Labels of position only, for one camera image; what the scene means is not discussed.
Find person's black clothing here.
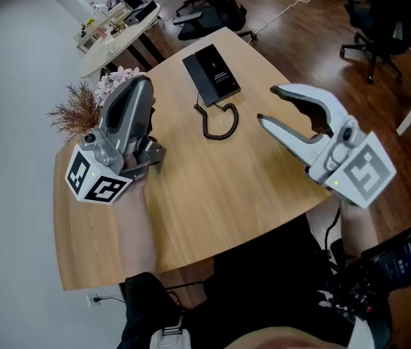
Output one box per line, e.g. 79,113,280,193
116,212,359,349

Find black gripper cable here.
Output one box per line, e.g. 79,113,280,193
323,205,343,256

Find person's right forearm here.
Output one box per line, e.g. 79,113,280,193
338,194,374,260

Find black telephone cord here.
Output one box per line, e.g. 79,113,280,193
193,92,240,140

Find black plug cable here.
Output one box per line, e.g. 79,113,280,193
94,294,127,305

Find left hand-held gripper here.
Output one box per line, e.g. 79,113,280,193
65,74,167,206

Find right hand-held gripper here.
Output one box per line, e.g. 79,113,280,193
256,83,398,209

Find person's left hand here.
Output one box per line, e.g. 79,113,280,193
121,151,144,174

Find brown dried plant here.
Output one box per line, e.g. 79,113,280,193
47,81,101,143

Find pink artificial flowers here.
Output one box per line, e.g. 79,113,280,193
92,65,147,108

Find white vest strap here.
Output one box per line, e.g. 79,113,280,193
149,324,192,349

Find white floor cable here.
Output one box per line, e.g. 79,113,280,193
252,0,337,36

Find black box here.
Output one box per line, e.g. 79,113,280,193
193,44,242,100

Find black belt-worn device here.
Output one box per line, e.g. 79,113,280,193
321,223,411,341

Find person's left forearm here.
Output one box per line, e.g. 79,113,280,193
115,178,159,278

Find black laptop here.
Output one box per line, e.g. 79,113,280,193
124,1,158,27

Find white oval table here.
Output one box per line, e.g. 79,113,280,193
77,1,162,80

